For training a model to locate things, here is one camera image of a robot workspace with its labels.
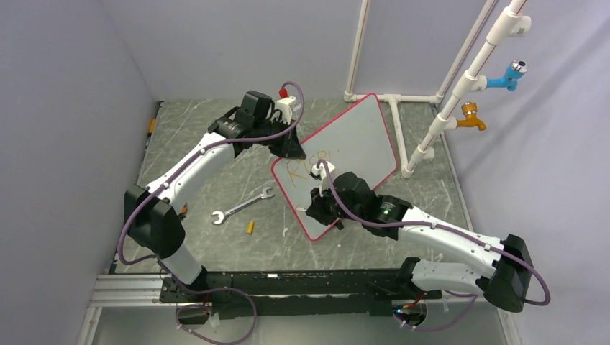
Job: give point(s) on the red-framed whiteboard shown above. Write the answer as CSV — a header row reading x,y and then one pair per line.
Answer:
x,y
356,141

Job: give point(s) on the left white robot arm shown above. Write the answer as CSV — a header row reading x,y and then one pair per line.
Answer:
x,y
152,212

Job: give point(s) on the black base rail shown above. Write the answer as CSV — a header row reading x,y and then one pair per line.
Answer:
x,y
375,292

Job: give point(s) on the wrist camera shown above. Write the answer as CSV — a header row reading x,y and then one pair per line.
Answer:
x,y
289,106
323,172

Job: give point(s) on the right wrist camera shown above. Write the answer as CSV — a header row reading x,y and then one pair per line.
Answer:
x,y
323,172

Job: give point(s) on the white floor pipe frame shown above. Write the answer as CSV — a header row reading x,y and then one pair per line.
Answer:
x,y
410,131

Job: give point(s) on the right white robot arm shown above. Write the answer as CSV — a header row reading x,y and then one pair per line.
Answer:
x,y
500,270

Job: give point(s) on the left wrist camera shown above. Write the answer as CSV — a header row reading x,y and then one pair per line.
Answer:
x,y
289,106

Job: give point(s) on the silver combination wrench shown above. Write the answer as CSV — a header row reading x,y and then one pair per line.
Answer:
x,y
221,216

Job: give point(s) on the white corner pipe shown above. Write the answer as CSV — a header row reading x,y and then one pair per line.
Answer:
x,y
349,94

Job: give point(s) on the white pipe with taps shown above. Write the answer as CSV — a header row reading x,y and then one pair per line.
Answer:
x,y
510,23

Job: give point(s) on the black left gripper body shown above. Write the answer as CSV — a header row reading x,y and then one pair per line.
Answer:
x,y
278,145

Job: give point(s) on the orange tap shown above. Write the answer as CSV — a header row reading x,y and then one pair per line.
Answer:
x,y
471,120

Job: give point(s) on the blue tap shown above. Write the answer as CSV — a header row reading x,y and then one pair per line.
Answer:
x,y
509,81

